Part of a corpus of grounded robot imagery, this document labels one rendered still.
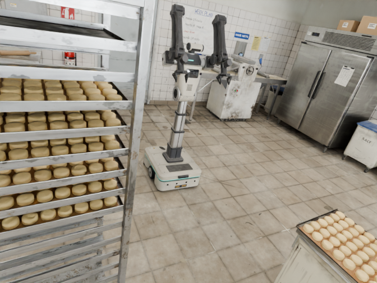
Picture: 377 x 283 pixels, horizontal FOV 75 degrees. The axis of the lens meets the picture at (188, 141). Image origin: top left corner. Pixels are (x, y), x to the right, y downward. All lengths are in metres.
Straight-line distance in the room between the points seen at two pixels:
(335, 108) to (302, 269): 3.73
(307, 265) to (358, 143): 3.74
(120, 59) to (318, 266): 4.36
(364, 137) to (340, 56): 1.42
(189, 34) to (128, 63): 1.33
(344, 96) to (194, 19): 3.02
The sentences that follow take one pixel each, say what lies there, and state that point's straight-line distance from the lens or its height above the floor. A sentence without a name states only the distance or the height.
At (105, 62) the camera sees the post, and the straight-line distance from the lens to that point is 1.22.
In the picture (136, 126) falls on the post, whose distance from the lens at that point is 0.84.
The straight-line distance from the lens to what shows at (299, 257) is 1.62.
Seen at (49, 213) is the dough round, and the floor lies 1.06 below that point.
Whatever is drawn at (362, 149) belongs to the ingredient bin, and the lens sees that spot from 5.10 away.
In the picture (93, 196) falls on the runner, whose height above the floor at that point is 1.15.
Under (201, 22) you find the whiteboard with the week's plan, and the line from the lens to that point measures 5.33.
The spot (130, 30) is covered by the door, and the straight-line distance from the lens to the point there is 4.90.
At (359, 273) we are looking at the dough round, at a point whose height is 0.92.
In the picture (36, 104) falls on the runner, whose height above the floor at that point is 1.51.
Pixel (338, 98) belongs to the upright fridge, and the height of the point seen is 1.01.
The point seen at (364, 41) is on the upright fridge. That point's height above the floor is 1.94.
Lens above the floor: 1.79
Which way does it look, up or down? 27 degrees down
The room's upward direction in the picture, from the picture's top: 12 degrees clockwise
